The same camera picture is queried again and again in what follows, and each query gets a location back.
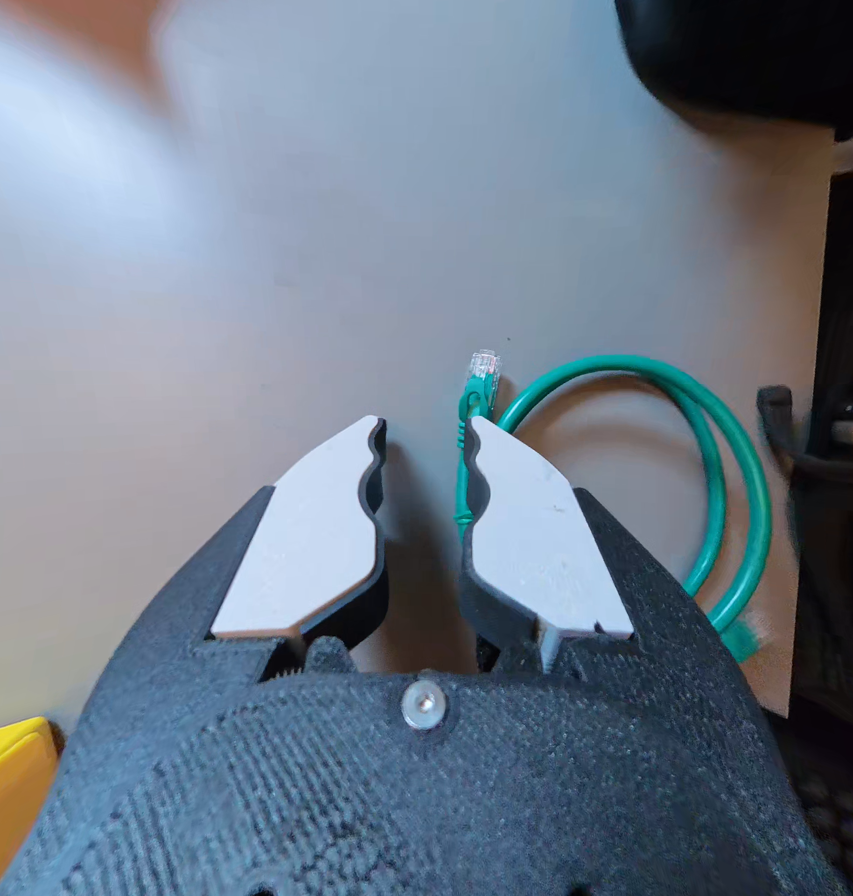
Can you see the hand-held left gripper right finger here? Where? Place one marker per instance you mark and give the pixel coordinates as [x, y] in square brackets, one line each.
[538, 546]

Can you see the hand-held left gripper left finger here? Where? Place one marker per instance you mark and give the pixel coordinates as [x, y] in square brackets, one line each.
[314, 546]

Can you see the yellow storage bin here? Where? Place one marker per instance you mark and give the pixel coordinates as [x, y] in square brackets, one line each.
[10, 770]

